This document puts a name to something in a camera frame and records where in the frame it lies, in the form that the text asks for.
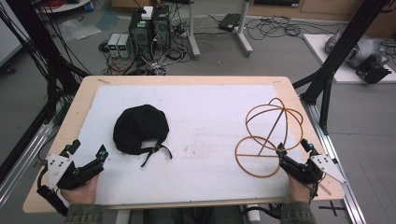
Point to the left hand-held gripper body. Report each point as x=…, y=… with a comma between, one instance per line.
x=56, y=169

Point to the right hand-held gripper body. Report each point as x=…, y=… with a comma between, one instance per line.
x=300, y=172

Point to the wooden hoop hat stand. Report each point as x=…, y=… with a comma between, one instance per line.
x=271, y=132

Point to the black cap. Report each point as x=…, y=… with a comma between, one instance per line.
x=138, y=129

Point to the person's right hand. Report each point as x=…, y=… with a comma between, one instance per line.
x=299, y=193

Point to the person's left hand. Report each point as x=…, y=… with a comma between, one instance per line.
x=81, y=194

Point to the white table leg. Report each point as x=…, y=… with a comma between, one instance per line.
x=252, y=214
x=123, y=217

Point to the white foam mat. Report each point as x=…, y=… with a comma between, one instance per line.
x=202, y=146

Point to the white floor board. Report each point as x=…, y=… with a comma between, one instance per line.
x=342, y=73

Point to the black device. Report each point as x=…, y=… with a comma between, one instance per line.
x=372, y=71

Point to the person's legs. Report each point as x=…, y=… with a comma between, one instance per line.
x=193, y=216

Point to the grey bench power supply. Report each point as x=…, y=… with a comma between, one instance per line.
x=124, y=46
x=113, y=45

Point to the grey robot shell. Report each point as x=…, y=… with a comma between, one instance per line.
x=362, y=49

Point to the clear plastic sheet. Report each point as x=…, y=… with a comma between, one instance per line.
x=77, y=29

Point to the white desk leg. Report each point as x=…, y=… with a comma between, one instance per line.
x=244, y=31
x=193, y=31

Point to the black computer tower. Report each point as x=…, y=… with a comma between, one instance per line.
x=162, y=28
x=140, y=34

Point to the black flat box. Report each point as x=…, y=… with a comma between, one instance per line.
x=229, y=21

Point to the round white table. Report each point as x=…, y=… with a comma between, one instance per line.
x=67, y=6

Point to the blue tape roll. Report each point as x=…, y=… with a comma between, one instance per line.
x=89, y=6

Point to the white box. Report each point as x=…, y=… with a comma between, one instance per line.
x=147, y=12

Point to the aluminium rail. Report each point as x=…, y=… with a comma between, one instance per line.
x=25, y=161
x=339, y=174

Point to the black metal frame post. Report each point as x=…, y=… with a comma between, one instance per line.
x=336, y=56

